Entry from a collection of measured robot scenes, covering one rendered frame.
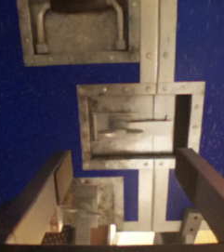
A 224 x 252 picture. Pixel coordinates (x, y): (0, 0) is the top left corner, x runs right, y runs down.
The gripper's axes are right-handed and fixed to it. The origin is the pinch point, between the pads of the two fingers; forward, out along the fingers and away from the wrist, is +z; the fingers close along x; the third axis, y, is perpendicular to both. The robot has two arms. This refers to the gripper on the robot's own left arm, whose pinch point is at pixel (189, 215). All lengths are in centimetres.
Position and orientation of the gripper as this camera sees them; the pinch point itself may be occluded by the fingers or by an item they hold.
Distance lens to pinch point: 36.6
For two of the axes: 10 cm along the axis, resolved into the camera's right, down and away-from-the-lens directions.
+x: 0.2, -2.6, 9.7
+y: -9.9, -1.5, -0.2
